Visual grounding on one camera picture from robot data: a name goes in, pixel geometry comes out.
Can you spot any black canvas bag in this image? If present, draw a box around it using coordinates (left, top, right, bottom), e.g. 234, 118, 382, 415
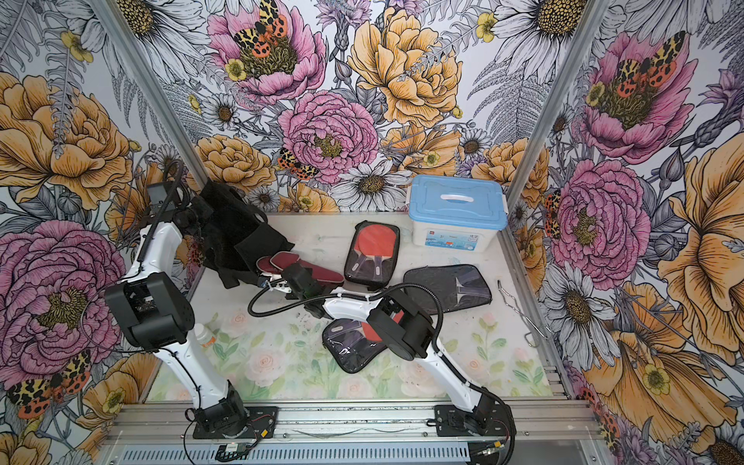
190, 181, 295, 289

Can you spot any red ping pong paddle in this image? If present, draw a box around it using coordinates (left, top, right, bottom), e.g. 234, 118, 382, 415
343, 221, 400, 291

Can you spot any black paddle case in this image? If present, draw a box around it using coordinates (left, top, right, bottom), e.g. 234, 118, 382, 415
403, 265, 492, 313

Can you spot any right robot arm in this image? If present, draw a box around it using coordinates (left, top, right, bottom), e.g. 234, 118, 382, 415
281, 263, 517, 439

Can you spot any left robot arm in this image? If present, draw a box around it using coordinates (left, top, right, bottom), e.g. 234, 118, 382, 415
104, 200, 249, 438

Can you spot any small white pill bottle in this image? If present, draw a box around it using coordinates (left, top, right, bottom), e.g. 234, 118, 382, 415
194, 323, 216, 349

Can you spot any blue lid storage box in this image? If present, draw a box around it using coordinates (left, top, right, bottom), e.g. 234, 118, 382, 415
407, 174, 509, 253

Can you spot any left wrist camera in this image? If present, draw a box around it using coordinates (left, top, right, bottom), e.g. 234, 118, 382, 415
146, 181, 182, 215

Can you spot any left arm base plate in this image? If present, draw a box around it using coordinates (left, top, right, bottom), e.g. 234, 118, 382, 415
192, 405, 279, 440

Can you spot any aluminium front rail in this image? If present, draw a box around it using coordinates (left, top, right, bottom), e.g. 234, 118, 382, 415
105, 397, 602, 446

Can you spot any thin metal wire hook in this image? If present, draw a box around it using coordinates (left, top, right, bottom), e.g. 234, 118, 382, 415
497, 280, 548, 349

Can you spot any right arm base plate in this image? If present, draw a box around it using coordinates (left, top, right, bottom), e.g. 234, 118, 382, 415
427, 404, 517, 439

